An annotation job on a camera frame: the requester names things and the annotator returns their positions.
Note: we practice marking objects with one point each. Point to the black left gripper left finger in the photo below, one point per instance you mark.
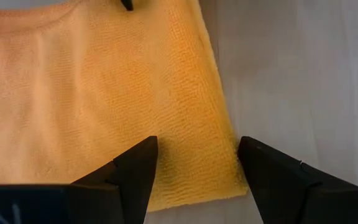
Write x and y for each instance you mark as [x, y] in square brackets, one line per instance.
[120, 193]

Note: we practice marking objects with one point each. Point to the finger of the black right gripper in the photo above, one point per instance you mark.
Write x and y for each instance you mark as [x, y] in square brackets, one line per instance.
[127, 4]

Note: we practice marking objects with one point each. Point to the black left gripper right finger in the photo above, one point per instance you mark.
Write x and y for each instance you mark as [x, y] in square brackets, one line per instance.
[291, 193]

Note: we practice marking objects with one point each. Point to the orange microfiber towel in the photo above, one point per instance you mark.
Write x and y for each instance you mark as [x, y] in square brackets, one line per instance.
[89, 93]

